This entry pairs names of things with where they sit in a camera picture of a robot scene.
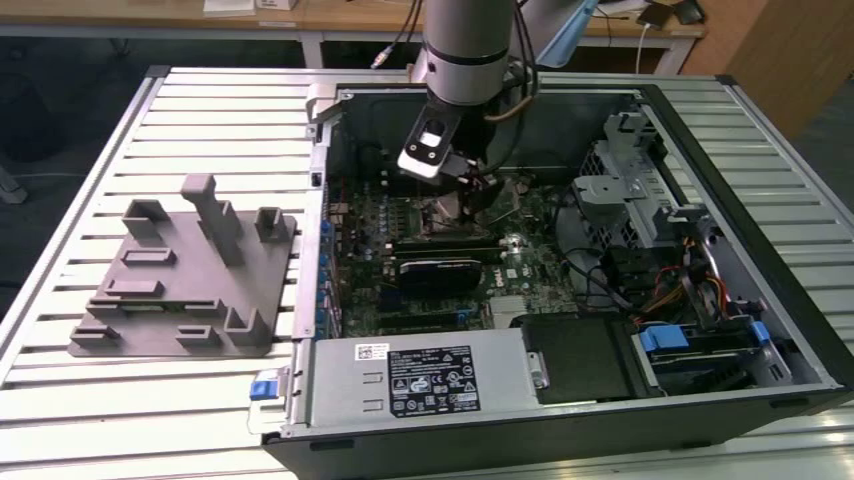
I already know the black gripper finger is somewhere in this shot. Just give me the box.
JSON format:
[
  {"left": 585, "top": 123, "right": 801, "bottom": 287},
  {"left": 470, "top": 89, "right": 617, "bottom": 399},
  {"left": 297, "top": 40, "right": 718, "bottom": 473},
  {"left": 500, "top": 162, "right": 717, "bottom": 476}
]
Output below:
[{"left": 460, "top": 167, "right": 502, "bottom": 227}]

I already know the metal socket cover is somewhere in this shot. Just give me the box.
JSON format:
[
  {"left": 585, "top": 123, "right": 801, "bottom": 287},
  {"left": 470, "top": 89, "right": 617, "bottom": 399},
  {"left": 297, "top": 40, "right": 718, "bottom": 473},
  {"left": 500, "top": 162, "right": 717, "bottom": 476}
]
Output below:
[{"left": 497, "top": 172, "right": 536, "bottom": 226}]

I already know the black graphics card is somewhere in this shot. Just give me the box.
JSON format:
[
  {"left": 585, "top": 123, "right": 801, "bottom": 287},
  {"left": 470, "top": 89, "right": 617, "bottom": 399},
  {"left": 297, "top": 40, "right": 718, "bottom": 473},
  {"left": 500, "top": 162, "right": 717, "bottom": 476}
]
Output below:
[{"left": 398, "top": 255, "right": 484, "bottom": 303}]

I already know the green motherboard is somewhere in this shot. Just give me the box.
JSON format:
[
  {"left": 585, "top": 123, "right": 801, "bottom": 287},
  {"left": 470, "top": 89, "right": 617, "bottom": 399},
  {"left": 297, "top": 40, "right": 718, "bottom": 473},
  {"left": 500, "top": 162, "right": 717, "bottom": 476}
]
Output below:
[{"left": 323, "top": 169, "right": 602, "bottom": 336}]

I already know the silver metal drive cage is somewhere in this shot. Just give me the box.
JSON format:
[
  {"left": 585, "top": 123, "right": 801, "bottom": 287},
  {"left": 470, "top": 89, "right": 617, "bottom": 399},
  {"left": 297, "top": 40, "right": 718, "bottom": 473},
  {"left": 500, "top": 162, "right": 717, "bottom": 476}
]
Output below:
[{"left": 570, "top": 112, "right": 720, "bottom": 261}]

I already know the silver chipset heatsink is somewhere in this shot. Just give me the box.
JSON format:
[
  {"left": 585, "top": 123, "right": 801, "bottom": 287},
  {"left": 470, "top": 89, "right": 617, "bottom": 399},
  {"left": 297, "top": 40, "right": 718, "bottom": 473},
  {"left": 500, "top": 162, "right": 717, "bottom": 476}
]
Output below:
[{"left": 492, "top": 295, "right": 536, "bottom": 326}]

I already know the black expansion slot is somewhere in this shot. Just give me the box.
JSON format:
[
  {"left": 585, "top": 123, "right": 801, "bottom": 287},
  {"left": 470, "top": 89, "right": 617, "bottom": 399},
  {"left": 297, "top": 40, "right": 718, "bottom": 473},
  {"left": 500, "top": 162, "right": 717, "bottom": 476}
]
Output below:
[{"left": 381, "top": 310, "right": 473, "bottom": 335}]

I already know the black drive bay cover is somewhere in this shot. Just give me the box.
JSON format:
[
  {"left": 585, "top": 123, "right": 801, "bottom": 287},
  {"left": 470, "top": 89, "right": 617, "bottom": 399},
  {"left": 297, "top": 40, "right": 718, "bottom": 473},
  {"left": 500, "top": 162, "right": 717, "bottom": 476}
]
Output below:
[{"left": 524, "top": 314, "right": 636, "bottom": 405}]

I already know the blue disk carrier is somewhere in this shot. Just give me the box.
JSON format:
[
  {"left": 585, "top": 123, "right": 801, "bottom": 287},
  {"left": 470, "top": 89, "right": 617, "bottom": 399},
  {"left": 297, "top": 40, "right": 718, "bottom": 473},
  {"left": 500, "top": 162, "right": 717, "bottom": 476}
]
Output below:
[{"left": 637, "top": 323, "right": 690, "bottom": 362}]

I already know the grey power supply unit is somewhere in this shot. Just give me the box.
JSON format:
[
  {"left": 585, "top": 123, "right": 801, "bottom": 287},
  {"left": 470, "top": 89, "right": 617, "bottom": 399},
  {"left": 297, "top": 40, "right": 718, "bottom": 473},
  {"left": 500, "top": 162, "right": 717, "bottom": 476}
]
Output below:
[{"left": 310, "top": 329, "right": 553, "bottom": 426}]

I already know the grey parts rack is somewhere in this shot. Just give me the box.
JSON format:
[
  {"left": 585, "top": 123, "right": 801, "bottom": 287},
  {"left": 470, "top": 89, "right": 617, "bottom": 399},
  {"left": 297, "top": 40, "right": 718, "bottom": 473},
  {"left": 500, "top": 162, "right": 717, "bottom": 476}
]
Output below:
[{"left": 69, "top": 173, "right": 303, "bottom": 359}]

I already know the brown wooden cabinet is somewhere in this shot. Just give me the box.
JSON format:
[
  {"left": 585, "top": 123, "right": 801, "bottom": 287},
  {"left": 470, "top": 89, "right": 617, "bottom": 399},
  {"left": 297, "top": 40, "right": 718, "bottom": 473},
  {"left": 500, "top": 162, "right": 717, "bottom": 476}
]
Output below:
[{"left": 681, "top": 0, "right": 854, "bottom": 139}]

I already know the black PC case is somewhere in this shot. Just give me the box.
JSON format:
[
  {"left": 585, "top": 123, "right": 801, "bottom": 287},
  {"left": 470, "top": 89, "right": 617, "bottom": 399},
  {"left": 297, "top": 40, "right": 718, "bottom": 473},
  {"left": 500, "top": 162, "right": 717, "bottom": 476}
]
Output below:
[{"left": 247, "top": 82, "right": 854, "bottom": 480}]

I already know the metal disk bay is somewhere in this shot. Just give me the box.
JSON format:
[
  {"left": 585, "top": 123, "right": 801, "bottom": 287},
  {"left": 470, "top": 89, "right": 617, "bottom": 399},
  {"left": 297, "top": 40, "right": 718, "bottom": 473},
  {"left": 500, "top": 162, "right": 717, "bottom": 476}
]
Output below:
[{"left": 630, "top": 299, "right": 829, "bottom": 401}]

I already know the grey furniture foot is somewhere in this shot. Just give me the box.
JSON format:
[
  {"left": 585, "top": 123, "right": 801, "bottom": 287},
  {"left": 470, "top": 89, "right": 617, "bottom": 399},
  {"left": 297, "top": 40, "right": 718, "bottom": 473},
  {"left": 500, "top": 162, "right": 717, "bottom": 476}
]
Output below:
[{"left": 0, "top": 162, "right": 30, "bottom": 205}]

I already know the brown wrist cable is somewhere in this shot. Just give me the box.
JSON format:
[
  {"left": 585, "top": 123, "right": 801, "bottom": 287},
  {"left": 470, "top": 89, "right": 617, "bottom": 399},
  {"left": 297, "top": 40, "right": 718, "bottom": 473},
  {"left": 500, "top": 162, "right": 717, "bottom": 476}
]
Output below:
[{"left": 481, "top": 59, "right": 540, "bottom": 126}]

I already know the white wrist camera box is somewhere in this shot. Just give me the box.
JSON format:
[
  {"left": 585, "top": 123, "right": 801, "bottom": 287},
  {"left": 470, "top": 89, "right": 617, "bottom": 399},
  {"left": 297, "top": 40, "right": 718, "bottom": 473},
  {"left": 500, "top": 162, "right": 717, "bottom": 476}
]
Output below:
[{"left": 398, "top": 117, "right": 482, "bottom": 181}]

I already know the black cable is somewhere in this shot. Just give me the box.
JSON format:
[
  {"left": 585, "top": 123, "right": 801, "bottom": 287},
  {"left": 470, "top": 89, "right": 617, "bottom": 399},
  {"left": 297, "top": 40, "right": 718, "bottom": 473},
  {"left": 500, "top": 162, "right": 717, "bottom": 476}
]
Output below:
[{"left": 560, "top": 247, "right": 642, "bottom": 314}]

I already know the white cable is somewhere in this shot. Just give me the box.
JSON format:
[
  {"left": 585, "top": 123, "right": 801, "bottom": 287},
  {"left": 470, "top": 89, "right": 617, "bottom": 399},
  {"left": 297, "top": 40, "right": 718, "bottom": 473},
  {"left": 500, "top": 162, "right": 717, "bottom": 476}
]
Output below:
[{"left": 633, "top": 22, "right": 654, "bottom": 74}]

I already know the orange yellow wire bundle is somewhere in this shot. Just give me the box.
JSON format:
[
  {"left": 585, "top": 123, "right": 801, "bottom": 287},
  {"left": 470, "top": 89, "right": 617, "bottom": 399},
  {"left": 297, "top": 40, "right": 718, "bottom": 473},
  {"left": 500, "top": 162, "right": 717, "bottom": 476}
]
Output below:
[{"left": 633, "top": 267, "right": 729, "bottom": 324}]

